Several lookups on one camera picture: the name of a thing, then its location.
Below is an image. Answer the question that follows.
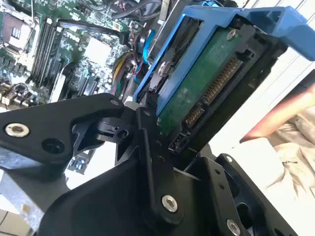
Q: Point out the hard disk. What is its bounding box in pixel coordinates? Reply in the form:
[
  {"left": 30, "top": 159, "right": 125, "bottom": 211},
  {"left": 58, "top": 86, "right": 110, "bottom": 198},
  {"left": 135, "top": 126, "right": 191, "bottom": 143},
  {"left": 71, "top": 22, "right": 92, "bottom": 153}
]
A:
[{"left": 132, "top": 4, "right": 315, "bottom": 154}]

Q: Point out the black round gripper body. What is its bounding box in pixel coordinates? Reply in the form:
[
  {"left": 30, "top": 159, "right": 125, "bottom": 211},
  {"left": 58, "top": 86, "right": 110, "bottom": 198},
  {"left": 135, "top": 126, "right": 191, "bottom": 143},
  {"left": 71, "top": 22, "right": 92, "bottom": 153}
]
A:
[{"left": 38, "top": 147, "right": 217, "bottom": 236}]

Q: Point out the black disk wire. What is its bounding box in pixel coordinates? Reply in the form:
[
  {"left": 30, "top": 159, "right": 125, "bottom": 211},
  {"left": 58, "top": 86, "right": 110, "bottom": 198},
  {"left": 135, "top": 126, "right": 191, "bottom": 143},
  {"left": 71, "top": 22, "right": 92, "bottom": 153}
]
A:
[{"left": 57, "top": 19, "right": 129, "bottom": 46}]

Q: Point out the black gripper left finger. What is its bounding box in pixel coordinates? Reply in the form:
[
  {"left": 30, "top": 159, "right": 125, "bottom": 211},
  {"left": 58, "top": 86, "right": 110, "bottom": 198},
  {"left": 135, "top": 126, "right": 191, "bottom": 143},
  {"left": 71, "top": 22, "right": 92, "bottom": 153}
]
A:
[{"left": 0, "top": 92, "right": 185, "bottom": 225}]

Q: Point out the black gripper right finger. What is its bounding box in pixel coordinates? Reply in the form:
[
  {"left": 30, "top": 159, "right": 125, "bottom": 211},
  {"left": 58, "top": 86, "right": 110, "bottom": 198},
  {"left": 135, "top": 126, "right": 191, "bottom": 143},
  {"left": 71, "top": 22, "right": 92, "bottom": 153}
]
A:
[{"left": 184, "top": 152, "right": 298, "bottom": 236}]

